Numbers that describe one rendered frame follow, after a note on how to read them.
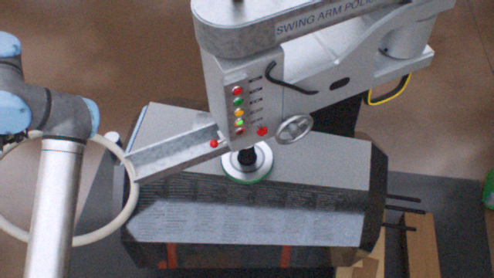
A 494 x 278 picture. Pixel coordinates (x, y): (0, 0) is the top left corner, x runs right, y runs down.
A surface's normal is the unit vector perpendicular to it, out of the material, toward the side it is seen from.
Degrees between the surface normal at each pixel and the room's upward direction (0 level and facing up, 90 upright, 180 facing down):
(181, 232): 45
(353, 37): 40
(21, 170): 0
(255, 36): 90
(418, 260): 0
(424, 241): 0
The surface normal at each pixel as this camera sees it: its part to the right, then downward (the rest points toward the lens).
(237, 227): -0.11, 0.18
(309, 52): -0.09, -0.54
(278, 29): 0.43, 0.74
